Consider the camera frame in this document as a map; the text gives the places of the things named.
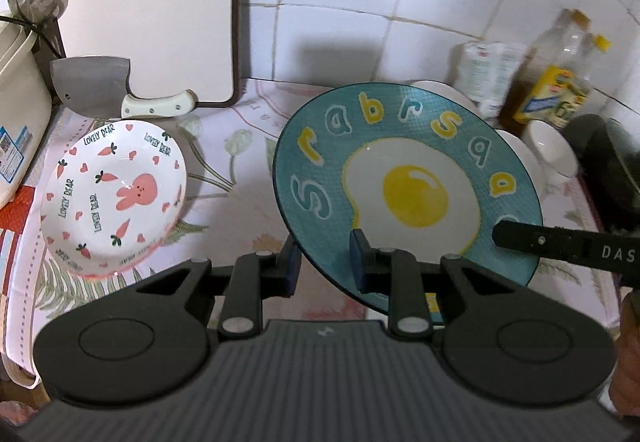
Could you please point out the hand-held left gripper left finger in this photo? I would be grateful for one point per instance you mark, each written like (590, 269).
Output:
(291, 269)

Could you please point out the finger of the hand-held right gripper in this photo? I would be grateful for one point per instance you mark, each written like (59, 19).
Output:
(530, 238)

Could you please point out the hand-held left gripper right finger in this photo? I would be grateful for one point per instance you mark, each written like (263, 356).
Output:
(357, 262)

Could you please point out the blue fried egg plate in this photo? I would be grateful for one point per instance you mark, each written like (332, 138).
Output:
(410, 147)

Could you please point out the white pink rabbit plate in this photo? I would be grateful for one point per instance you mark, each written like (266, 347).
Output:
(115, 202)

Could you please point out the person's right forearm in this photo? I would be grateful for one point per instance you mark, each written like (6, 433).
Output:
(627, 362)

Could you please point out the black cooking pot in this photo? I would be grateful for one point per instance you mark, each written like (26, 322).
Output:
(607, 162)

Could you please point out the floral tablecloth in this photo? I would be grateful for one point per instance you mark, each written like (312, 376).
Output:
(240, 147)

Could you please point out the yellow label cooking wine bottle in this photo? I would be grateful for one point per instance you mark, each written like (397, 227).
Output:
(547, 72)

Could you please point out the white salt bag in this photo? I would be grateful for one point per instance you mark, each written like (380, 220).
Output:
(487, 72)

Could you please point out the clear vinegar bottle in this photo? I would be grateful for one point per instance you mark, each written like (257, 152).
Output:
(595, 72)

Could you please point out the red patterned cloth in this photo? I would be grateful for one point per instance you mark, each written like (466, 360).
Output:
(15, 222)

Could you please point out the white cutting board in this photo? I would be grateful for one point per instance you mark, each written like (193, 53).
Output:
(150, 7)

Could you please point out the white rice cooker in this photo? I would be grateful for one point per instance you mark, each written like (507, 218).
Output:
(17, 112)

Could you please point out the metal spoon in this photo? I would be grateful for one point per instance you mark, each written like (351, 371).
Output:
(59, 2)

